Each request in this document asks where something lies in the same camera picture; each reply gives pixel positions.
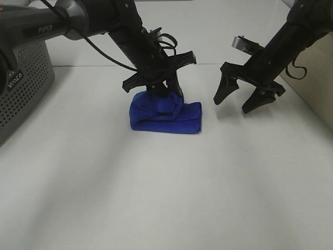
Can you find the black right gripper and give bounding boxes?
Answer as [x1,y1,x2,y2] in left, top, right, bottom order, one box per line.
[213,23,287,115]

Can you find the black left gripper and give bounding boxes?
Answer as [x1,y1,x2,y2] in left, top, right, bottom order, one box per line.
[109,20,196,104]

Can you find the blue towel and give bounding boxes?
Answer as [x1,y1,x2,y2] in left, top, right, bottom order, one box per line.
[129,91,202,134]

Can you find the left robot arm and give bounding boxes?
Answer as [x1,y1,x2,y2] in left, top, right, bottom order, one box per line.
[1,1,196,97]

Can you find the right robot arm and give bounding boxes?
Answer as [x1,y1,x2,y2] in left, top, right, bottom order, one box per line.
[213,1,332,114]

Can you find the beige storage bin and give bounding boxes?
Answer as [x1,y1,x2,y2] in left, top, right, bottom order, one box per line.
[280,32,332,127]

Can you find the grey perforated laundry basket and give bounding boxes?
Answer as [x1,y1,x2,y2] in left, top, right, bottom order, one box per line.
[1,42,55,145]

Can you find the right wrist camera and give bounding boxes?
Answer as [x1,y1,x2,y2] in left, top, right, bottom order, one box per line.
[232,36,264,56]

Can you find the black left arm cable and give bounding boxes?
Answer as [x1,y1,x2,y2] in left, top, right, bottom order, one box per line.
[39,0,180,72]

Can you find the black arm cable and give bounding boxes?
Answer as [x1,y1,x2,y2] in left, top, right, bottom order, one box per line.
[286,48,309,79]
[39,0,180,72]

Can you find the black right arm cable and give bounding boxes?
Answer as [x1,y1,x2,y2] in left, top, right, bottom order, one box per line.
[286,48,309,79]

